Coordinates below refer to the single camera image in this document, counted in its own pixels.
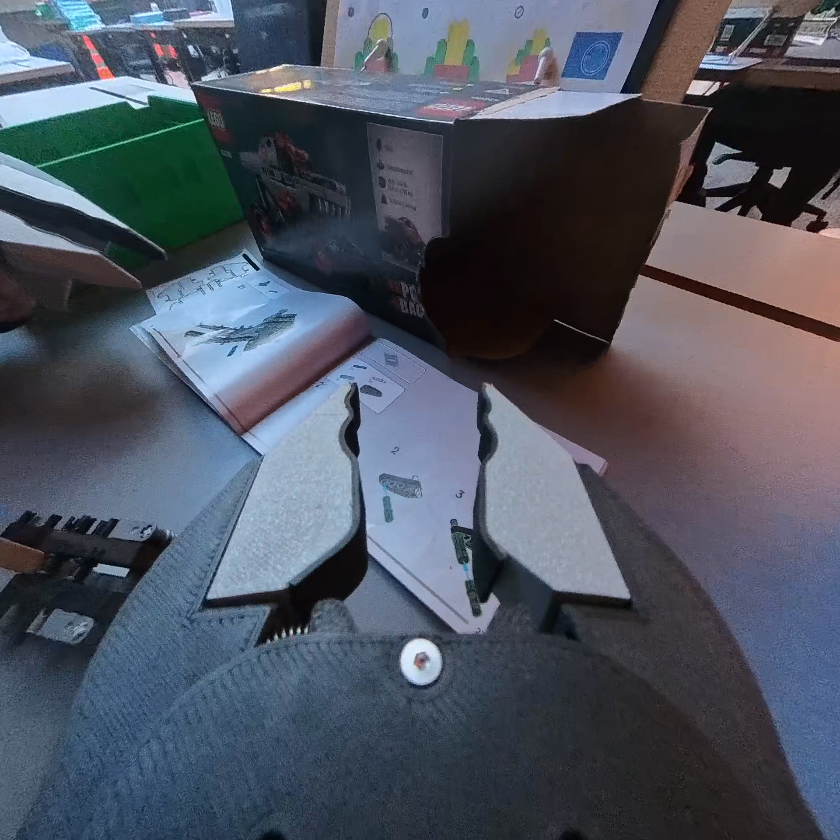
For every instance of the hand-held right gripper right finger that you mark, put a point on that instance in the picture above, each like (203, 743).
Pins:
(551, 525)

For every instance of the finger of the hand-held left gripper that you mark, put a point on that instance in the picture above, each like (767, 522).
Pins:
(39, 256)
(39, 190)

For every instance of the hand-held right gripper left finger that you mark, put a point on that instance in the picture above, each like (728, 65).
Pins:
(289, 518)

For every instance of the white lego instruction booklet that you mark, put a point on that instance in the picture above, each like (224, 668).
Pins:
(275, 367)

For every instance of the black lego technic assembly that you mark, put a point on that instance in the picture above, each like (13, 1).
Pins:
(98, 544)

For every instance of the dark torn lego box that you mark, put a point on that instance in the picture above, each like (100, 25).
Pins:
(315, 164)

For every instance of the green cardboard box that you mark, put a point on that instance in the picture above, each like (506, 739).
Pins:
(151, 177)

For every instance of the dark background counter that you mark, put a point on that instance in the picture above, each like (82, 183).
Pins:
(131, 52)

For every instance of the dark panel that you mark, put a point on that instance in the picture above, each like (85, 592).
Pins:
(275, 33)

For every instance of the pale wooden peg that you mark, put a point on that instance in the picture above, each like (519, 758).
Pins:
(546, 69)
(377, 59)

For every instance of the colourful brick picture board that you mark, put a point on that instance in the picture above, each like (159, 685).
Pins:
(499, 19)

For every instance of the wooden background table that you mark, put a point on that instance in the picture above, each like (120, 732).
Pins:
(787, 75)

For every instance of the wooden post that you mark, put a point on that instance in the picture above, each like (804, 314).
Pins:
(682, 46)

